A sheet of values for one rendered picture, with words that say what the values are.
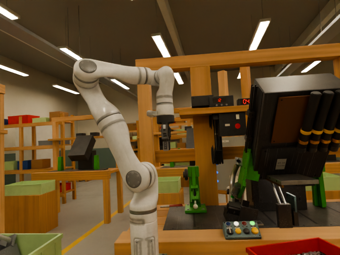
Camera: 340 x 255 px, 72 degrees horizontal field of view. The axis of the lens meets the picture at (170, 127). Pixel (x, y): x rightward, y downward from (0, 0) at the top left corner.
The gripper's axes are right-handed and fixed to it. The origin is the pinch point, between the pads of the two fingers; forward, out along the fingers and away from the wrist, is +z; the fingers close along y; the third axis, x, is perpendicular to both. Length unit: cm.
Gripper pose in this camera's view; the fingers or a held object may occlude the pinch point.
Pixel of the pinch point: (167, 149)
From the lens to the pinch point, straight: 99.3
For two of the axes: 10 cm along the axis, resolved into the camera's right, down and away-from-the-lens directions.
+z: 0.5, 10.0, -0.6
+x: -10.0, 0.6, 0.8
